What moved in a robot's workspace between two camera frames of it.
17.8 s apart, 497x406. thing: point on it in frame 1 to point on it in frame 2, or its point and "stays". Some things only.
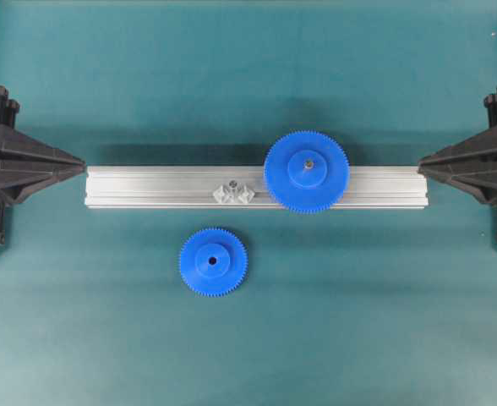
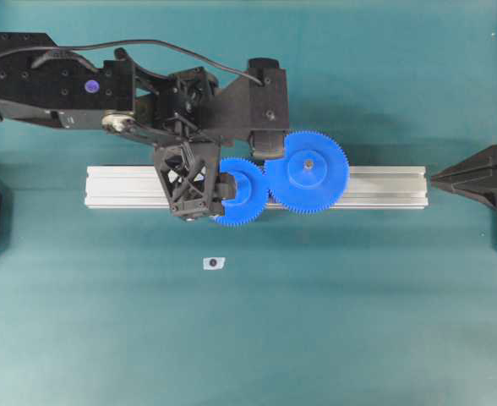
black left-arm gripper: x=10 y=165 to x=189 y=161
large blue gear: x=306 y=172 stays
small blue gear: x=214 y=262 to x=252 y=190
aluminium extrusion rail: x=192 y=187 stays
